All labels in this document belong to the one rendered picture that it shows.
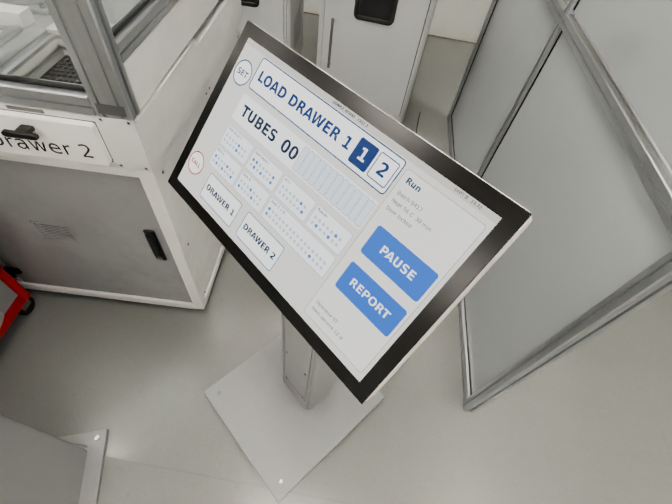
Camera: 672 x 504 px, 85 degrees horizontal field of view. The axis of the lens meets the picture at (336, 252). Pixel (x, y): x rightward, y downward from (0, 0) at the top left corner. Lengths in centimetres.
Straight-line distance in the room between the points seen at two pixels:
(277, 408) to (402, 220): 111
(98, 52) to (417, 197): 67
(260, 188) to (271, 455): 104
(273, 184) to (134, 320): 126
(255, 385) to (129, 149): 92
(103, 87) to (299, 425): 115
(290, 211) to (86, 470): 124
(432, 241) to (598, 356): 167
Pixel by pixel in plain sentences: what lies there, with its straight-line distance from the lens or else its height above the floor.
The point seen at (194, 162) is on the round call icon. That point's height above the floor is 101.
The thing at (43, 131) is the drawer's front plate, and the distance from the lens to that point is 108.
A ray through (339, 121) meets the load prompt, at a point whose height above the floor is 117.
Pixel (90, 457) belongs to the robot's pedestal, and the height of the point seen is 2.
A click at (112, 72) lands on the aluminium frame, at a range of 91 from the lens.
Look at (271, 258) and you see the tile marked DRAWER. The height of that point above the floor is 100.
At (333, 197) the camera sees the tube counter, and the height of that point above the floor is 110.
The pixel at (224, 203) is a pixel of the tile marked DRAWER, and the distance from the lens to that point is 64.
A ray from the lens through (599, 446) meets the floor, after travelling 189.
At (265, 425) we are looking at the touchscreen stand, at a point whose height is 4.
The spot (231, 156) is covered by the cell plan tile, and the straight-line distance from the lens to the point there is 64.
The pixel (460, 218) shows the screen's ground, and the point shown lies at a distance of 45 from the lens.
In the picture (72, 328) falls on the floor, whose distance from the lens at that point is 183.
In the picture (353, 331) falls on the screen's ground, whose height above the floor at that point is 101.
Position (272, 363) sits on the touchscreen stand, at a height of 4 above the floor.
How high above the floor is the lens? 146
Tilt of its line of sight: 53 degrees down
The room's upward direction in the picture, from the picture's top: 10 degrees clockwise
